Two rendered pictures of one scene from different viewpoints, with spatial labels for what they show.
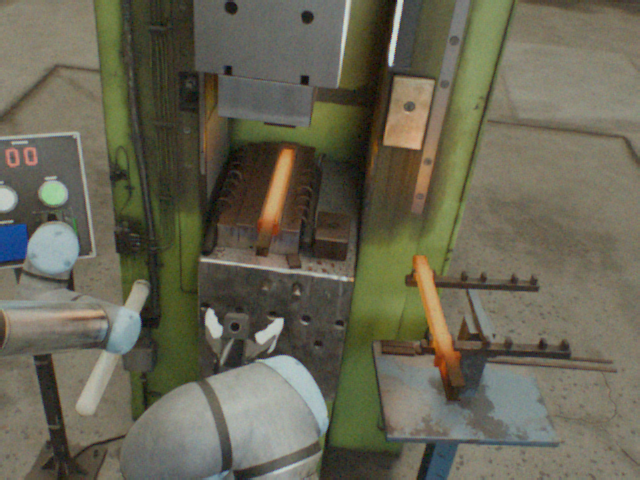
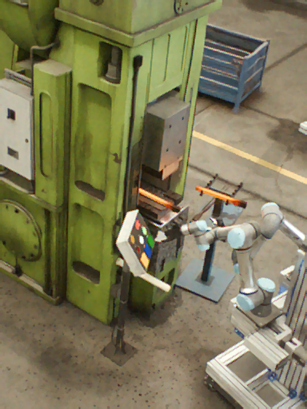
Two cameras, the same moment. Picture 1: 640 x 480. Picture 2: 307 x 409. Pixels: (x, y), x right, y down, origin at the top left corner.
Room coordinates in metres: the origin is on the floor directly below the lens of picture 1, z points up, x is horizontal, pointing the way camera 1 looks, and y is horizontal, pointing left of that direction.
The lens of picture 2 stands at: (-0.55, 3.54, 3.79)
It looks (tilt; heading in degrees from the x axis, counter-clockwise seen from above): 36 degrees down; 300
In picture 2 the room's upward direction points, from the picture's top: 6 degrees clockwise
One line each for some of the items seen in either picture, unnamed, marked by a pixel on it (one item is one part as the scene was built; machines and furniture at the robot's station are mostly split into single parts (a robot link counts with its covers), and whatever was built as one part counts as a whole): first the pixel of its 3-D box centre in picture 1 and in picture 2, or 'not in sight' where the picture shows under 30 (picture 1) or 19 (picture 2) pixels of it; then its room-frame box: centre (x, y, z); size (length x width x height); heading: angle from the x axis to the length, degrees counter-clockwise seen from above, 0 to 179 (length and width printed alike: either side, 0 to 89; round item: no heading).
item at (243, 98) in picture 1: (278, 63); (146, 157); (1.53, 0.13, 1.32); 0.42 x 0.20 x 0.10; 178
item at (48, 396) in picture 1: (41, 352); (123, 298); (1.25, 0.69, 0.54); 0.04 x 0.04 x 1.08; 88
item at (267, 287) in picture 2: not in sight; (264, 290); (0.37, 0.47, 0.98); 0.13 x 0.12 x 0.14; 74
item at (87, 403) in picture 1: (115, 343); (143, 275); (1.24, 0.48, 0.62); 0.44 x 0.05 x 0.05; 178
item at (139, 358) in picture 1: (140, 354); (117, 289); (1.45, 0.49, 0.36); 0.09 x 0.07 x 0.12; 88
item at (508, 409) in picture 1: (459, 389); (217, 215); (1.14, -0.39, 0.70); 0.40 x 0.30 x 0.02; 96
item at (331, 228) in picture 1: (331, 235); (172, 197); (1.37, -0.04, 0.95); 0.12 x 0.08 x 0.06; 178
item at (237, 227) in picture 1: (270, 191); (141, 199); (1.53, 0.13, 0.96); 0.42 x 0.20 x 0.09; 178
